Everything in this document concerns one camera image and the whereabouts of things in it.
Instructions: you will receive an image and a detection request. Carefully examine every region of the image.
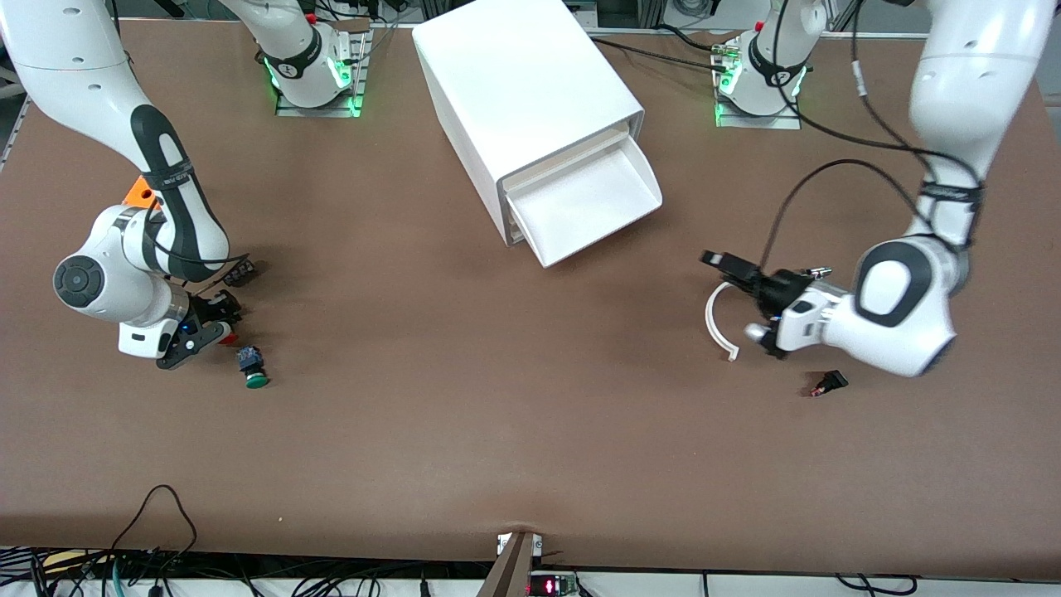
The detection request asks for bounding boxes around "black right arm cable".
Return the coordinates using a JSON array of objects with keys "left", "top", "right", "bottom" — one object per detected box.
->
[{"left": 141, "top": 203, "right": 251, "bottom": 271}]

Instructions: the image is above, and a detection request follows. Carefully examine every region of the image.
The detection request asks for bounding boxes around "brown camera mount post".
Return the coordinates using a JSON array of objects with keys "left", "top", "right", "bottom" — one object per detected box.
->
[{"left": 475, "top": 531, "right": 538, "bottom": 597}]

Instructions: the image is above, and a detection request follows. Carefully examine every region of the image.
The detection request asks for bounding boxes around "white curved plastic strip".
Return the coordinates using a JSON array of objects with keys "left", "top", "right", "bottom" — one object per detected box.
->
[{"left": 705, "top": 282, "right": 740, "bottom": 363}]

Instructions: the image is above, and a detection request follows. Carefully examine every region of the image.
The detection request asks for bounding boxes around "green push button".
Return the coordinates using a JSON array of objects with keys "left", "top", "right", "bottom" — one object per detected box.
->
[{"left": 236, "top": 345, "right": 271, "bottom": 391}]

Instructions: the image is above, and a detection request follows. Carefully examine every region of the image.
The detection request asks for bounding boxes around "black power cable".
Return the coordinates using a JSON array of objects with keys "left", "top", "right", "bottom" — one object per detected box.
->
[{"left": 589, "top": 36, "right": 732, "bottom": 74}]

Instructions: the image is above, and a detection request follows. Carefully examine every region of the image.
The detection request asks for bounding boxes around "device with red display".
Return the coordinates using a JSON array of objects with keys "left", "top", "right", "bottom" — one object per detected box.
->
[{"left": 529, "top": 572, "right": 581, "bottom": 597}]

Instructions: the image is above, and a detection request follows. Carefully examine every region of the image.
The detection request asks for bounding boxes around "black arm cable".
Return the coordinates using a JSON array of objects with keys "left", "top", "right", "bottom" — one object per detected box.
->
[
  {"left": 141, "top": 203, "right": 251, "bottom": 271},
  {"left": 758, "top": 158, "right": 942, "bottom": 274}
]

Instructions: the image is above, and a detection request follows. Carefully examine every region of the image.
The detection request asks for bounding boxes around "white box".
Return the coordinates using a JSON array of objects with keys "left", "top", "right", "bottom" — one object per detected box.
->
[{"left": 505, "top": 136, "right": 664, "bottom": 269}]

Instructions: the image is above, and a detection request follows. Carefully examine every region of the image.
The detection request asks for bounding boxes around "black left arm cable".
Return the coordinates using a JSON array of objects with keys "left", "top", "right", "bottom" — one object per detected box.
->
[{"left": 758, "top": 158, "right": 942, "bottom": 274}]

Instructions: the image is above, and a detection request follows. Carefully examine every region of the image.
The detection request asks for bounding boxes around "thin black looped cable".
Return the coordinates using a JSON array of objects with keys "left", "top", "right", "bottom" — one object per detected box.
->
[{"left": 108, "top": 484, "right": 200, "bottom": 573}]

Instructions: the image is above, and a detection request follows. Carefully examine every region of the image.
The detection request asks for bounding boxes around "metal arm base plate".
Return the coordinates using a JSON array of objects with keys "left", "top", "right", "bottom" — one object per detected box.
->
[
  {"left": 714, "top": 41, "right": 803, "bottom": 130},
  {"left": 275, "top": 25, "right": 371, "bottom": 119}
]

